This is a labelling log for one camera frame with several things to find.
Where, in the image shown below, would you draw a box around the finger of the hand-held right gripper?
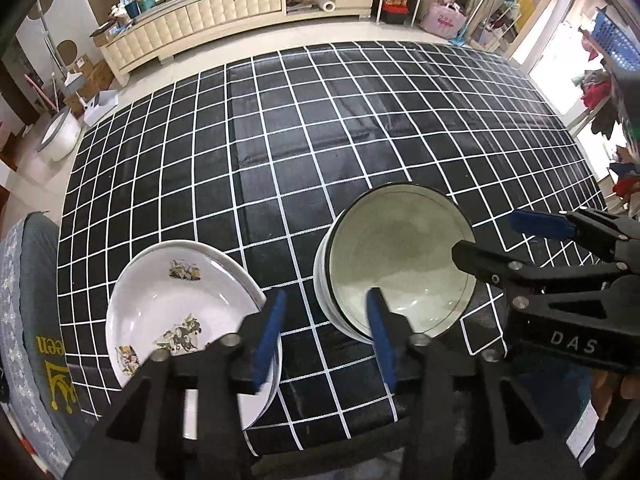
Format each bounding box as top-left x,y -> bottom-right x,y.
510,207 -> 640,263
452,241 -> 640,311

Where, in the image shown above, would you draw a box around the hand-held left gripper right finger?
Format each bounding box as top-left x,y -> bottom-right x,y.
366,287 -> 586,480

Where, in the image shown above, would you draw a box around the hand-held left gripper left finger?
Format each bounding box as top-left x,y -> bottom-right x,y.
67,289 -> 287,480

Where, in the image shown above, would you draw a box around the plain white bowl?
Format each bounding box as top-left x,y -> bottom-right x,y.
320,187 -> 478,341

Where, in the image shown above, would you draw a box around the white plate with cartoon print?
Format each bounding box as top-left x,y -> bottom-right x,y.
105,242 -> 273,411

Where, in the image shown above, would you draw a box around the person's right hand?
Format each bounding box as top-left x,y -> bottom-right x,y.
592,374 -> 640,421

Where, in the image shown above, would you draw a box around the person's blue trousers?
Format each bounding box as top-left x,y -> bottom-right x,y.
512,367 -> 598,463

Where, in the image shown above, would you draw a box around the pile of clothes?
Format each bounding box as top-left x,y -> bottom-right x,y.
579,25 -> 640,203

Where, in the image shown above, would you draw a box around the blue plastic basket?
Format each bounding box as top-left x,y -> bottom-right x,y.
591,9 -> 640,73

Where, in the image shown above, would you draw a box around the black white-grid tablecloth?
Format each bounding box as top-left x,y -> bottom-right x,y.
57,40 -> 608,456

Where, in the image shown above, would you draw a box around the pink bag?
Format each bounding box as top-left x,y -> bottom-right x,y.
419,0 -> 469,39

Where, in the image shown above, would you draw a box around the grey printed seat cushion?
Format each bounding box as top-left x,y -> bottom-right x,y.
0,212 -> 101,467

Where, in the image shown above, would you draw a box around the white round basin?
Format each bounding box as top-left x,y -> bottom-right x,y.
39,109 -> 82,162

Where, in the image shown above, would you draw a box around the stack of cardboard boxes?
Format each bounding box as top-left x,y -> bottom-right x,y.
64,54 -> 117,107

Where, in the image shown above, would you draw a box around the cream tufted low cabinet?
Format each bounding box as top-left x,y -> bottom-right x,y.
94,0 -> 377,87

